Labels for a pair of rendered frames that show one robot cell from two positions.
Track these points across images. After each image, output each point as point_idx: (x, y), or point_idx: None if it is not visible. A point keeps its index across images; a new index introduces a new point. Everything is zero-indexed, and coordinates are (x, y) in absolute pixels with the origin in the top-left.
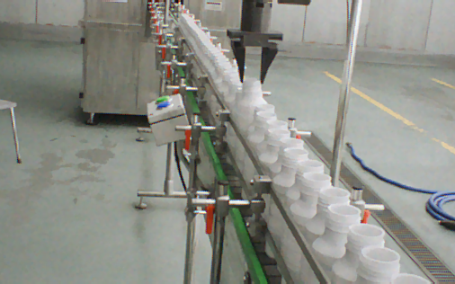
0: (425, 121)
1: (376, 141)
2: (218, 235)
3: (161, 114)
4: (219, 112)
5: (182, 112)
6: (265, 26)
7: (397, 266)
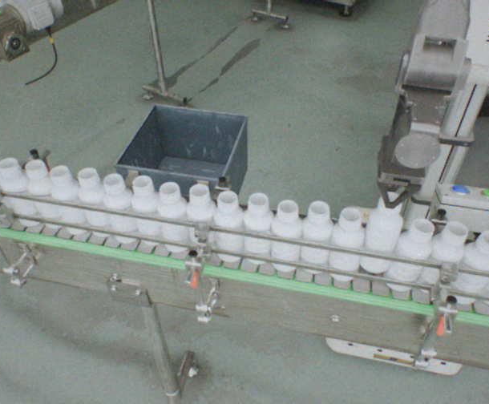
0: None
1: None
2: None
3: (438, 187)
4: (438, 225)
5: (440, 200)
6: (388, 153)
7: (26, 171)
